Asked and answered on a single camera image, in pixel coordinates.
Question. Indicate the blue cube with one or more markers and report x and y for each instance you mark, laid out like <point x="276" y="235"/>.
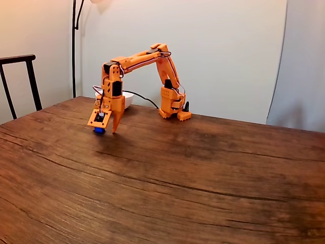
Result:
<point x="99" y="130"/>

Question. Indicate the dark wooden chair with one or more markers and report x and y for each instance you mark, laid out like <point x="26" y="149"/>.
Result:
<point x="30" y="76"/>

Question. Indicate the black floor lamp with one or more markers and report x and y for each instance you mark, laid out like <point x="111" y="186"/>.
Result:
<point x="73" y="50"/>

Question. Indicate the white bowl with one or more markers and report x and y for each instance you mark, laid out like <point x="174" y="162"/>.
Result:
<point x="129" y="99"/>

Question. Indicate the white backdrop sheet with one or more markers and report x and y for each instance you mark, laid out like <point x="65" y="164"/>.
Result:
<point x="228" y="50"/>

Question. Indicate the orange gripper camera mount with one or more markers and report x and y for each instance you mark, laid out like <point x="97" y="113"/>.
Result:
<point x="99" y="118"/>

